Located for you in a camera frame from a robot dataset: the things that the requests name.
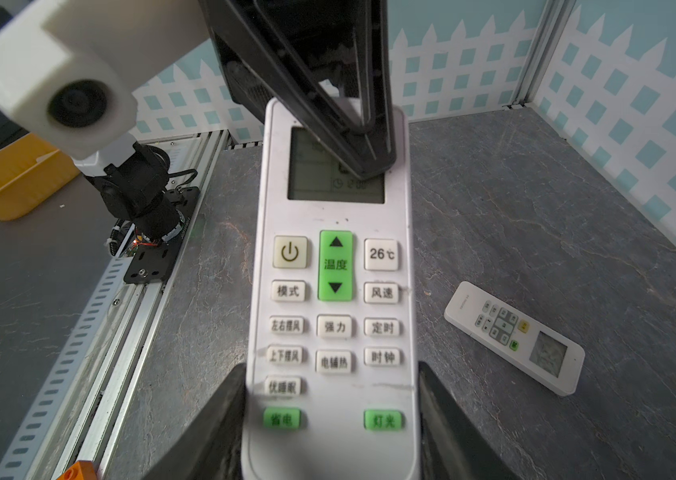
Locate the small white remote control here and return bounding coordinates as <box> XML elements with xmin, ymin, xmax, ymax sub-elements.
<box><xmin>444</xmin><ymin>281</ymin><xmax>585</xmax><ymax>397</ymax></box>

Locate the large white remote control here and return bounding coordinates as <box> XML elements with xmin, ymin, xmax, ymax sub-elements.
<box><xmin>241</xmin><ymin>100</ymin><xmax>422</xmax><ymax>479</ymax></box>

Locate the orange toy brick on rail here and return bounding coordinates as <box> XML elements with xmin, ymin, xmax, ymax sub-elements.
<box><xmin>57</xmin><ymin>460</ymin><xmax>98</xmax><ymax>480</ymax></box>

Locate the yellow plastic bin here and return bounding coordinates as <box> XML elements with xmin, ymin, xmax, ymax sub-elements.
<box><xmin>0</xmin><ymin>134</ymin><xmax>80</xmax><ymax>221</ymax></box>

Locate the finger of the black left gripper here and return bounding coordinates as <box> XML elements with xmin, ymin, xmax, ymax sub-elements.
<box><xmin>200</xmin><ymin>1</ymin><xmax>396</xmax><ymax>180</ymax></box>

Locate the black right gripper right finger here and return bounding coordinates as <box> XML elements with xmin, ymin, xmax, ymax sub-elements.
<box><xmin>419</xmin><ymin>361</ymin><xmax>517</xmax><ymax>480</ymax></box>

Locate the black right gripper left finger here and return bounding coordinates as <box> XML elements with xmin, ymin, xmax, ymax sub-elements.
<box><xmin>145</xmin><ymin>363</ymin><xmax>247</xmax><ymax>479</ymax></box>

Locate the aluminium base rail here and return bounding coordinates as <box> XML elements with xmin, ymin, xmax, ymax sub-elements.
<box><xmin>0</xmin><ymin>128</ymin><xmax>231</xmax><ymax>480</ymax></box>

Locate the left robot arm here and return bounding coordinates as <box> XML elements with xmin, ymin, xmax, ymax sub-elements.
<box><xmin>86</xmin><ymin>1</ymin><xmax>397</xmax><ymax>247</ymax></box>

